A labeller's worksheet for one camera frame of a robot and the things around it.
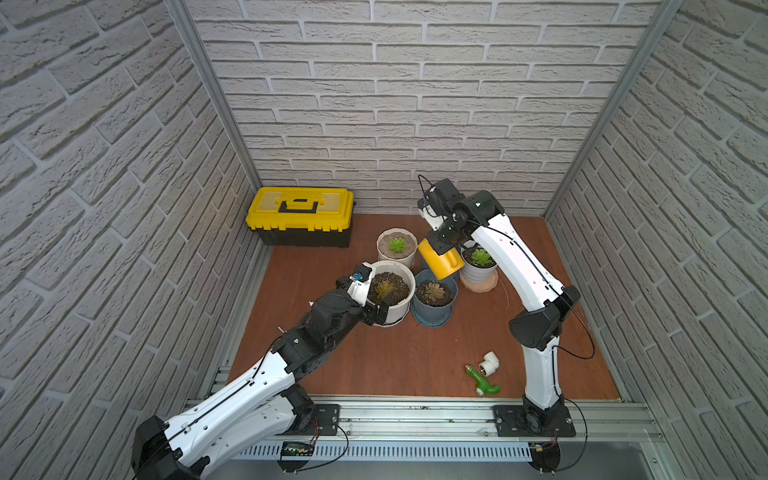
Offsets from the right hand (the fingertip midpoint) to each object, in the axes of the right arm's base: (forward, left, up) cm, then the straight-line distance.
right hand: (445, 239), depth 80 cm
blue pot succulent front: (-9, +3, -17) cm, 20 cm away
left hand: (-10, +21, -1) cm, 23 cm away
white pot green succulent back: (+9, +13, -12) cm, 20 cm away
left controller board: (-43, +42, -27) cm, 66 cm away
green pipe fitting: (-32, -7, -24) cm, 41 cm away
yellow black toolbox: (+19, +44, -8) cm, 49 cm away
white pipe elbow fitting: (-27, -11, -23) cm, 37 cm away
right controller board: (-48, -19, -26) cm, 58 cm away
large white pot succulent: (-3, +15, -15) cm, 21 cm away
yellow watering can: (-6, +1, -4) cm, 7 cm away
